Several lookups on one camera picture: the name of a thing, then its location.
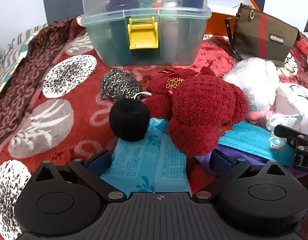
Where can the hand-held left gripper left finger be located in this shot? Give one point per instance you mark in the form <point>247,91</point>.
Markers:
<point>101,160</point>

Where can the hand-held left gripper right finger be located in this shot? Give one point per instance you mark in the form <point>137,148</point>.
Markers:
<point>221,162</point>

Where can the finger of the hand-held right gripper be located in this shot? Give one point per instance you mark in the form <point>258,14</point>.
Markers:
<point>293,135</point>

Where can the purple cloth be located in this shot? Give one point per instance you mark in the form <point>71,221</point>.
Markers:
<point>243,155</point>

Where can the teal face mask packet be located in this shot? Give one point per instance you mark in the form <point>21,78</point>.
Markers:
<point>248,142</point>

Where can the blue tissue pack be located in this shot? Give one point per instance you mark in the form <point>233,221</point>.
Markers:
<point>144,160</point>

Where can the black fuzzy scrunchie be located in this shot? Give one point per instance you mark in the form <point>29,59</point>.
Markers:
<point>129,121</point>

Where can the dark red plush bear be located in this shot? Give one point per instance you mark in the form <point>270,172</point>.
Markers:
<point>201,105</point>

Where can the white plush toy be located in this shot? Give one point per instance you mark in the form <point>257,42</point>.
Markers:
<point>253,82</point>

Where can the silver steel wool scrubber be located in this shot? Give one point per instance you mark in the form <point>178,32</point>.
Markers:
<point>120,86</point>

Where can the brown striped zip pouch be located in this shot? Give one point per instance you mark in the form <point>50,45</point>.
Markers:
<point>248,38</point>

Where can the orange cardboard box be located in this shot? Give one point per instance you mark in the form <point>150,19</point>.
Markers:
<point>218,23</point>

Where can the white plastic bag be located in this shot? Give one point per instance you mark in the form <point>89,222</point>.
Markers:
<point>286,107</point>

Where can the red printed blanket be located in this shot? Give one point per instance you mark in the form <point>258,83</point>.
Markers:
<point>81,130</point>

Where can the clear plastic storage box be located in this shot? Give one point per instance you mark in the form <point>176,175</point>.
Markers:
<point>144,30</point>

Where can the striped bedsheet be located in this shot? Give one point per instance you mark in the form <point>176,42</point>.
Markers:
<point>11,52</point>

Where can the grey fabric panel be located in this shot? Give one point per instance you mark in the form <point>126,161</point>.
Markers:
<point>61,0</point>

